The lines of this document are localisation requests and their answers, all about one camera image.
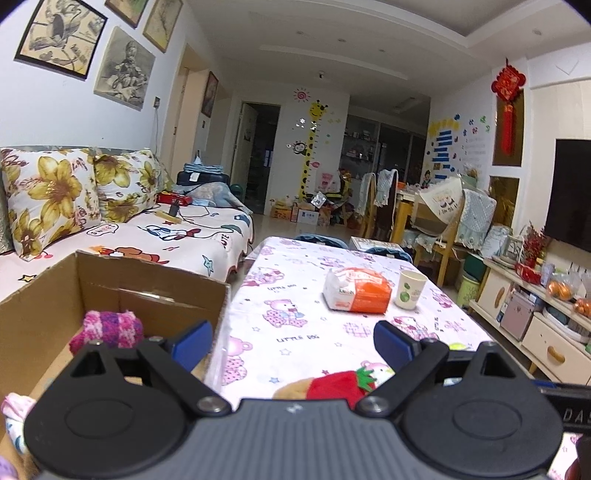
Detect yellow dining table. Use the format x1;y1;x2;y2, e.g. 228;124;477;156
394;189;421;241

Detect wooden chair with crochet cover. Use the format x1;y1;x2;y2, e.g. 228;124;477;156
413;188;497;287

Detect white table ornament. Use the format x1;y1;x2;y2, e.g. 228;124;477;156
501;234;525;265

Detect red knot wall hanging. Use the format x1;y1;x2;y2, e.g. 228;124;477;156
491;59;527;155

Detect blue cushioned stool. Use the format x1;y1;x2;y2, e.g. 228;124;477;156
365;247;413;264
294;234;348;250

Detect white door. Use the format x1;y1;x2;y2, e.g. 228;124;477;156
238;102;257;204

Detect blue-grey blanket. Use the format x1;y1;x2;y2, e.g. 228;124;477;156
191;182;247;208

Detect dark suitcase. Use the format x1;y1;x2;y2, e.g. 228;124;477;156
177;171;232;195

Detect giraffe height chart sticker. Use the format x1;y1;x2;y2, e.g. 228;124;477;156
298;99;329;201

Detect orange white tissue pack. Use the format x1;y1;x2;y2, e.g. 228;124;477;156
322;267;393;313

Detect black television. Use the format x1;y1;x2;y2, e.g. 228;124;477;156
545;138;591;252

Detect bag of oranges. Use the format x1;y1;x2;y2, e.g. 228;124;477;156
546;272;591;319

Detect red berry decoration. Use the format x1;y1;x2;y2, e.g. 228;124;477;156
515;224;552;284

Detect cardboard box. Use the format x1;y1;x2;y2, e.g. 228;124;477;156
0;250;232;467

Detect framed plant drawing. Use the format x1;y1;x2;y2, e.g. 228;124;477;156
105;0;148;28

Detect chair with light blue cover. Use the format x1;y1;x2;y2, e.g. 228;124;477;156
375;168;398;241
358;173;377;232

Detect pink printed tablecloth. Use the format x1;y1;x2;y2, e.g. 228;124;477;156
205;236;591;480

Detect patterned flat box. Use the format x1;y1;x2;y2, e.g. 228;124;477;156
349;236;393;254

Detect pink knitted item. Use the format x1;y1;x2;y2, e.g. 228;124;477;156
69;310;145;361

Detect framed cartoon drawing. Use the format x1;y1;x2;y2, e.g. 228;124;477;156
14;0;108;80

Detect dark framed picture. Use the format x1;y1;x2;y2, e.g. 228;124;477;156
202;71;219;118

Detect cream television cabinet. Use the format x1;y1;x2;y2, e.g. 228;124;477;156
470;258;591;386

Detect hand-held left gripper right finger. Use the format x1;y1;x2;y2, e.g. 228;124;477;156
356;320;533;417

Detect yellow floral cushion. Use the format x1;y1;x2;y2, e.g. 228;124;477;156
0;148;101;262
93;150;163;223

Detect white printed cloth pink trim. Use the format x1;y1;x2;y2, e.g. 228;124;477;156
0;392;37;455

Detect beige bag with cartoon print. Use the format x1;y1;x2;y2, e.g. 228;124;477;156
411;178;465;236

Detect glass display cabinet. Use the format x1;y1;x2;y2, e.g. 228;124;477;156
346;115;428;185

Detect white paper cup green dots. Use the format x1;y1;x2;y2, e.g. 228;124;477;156
394;270;426;309

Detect framed branch drawing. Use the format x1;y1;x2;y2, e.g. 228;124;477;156
143;0;184;53

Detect bear plush with strawberry hat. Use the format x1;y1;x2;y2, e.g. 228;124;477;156
273;362;378;409

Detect wall display with blue strips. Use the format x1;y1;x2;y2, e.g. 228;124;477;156
427;115;490;174

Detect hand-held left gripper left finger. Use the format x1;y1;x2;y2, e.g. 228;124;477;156
60;320;232;417

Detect person's right hand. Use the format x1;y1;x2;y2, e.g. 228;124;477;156
566;434;591;480

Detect framed pencil sketch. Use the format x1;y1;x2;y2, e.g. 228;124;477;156
93;25;157;112

